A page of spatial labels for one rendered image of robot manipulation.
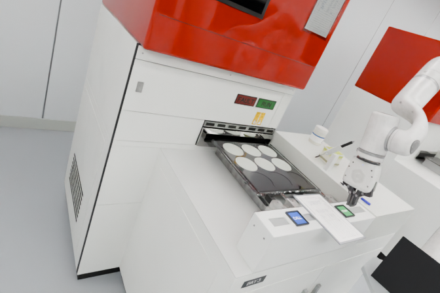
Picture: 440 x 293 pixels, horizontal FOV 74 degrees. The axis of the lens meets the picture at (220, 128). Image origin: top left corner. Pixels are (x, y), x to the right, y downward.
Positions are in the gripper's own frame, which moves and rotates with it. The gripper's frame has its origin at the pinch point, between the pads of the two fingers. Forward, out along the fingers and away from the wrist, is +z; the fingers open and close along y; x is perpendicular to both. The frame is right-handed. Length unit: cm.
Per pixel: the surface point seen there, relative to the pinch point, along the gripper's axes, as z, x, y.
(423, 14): -174, 367, -176
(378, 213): 5.5, 18.1, 2.3
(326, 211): 4.7, -9.8, -2.0
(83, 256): 67, -66, -73
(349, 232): 6.6, -9.2, 7.1
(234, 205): 14.5, -29.5, -25.1
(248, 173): 5.1, -20.7, -31.5
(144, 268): 58, -46, -49
